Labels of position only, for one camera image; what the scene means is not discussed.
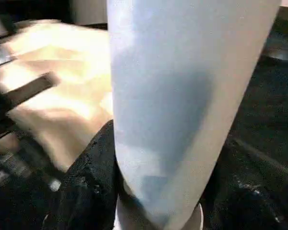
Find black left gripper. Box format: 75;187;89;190
0;71;61;146

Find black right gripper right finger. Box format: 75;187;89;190
201;138;288;230

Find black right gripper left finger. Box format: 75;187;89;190
45;119;126;230

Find white plastic table top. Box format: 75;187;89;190
0;20;117;173

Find white plastic table leg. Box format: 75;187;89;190
106;0;282;230

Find black table mat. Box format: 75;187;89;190
0;0;288;230

